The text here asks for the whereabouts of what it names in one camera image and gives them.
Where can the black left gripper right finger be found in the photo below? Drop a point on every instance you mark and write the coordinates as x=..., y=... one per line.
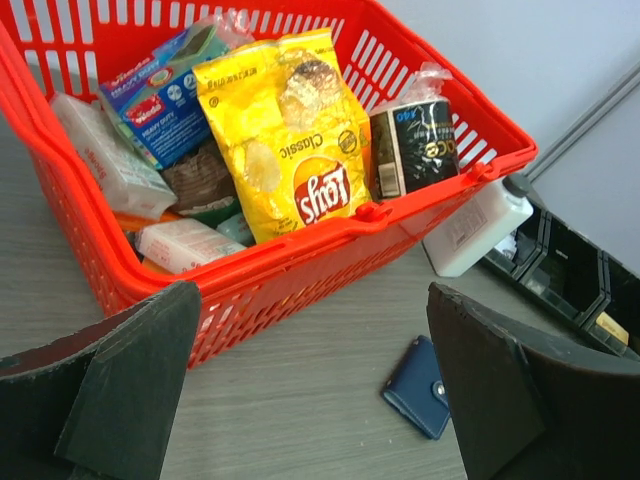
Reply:
x=526, y=404

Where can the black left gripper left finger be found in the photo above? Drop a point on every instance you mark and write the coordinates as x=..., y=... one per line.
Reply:
x=100, y=403

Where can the blue leather card holder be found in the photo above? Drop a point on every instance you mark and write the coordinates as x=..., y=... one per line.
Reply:
x=416, y=390

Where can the gold card in tray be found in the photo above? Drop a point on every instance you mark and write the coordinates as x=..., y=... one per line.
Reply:
x=612, y=327

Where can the black compartment tray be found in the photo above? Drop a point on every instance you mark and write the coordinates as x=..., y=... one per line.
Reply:
x=572, y=279

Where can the white sponge pack lower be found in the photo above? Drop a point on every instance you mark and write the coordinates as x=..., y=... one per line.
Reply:
x=183, y=245

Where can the white sponge pack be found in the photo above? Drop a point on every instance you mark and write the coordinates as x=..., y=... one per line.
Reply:
x=183, y=245
x=129, y=183

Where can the white bottle grey cap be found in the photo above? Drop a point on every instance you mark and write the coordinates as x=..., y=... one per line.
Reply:
x=478, y=225

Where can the white sponge pack upper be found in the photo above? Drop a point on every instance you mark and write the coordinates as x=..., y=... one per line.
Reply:
x=129, y=183

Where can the brown scouring pad pack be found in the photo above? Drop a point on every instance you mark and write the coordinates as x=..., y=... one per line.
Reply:
x=203, y=185

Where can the black wrapped roll package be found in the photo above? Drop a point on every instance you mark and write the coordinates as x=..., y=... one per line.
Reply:
x=413, y=140

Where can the blue Vileda sponge pack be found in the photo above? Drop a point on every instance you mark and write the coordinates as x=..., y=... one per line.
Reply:
x=154, y=105

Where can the yellow Lays chips bag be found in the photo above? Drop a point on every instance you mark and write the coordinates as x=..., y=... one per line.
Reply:
x=292, y=134

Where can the red plastic shopping basket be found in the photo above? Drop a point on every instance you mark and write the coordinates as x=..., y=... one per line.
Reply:
x=74, y=45

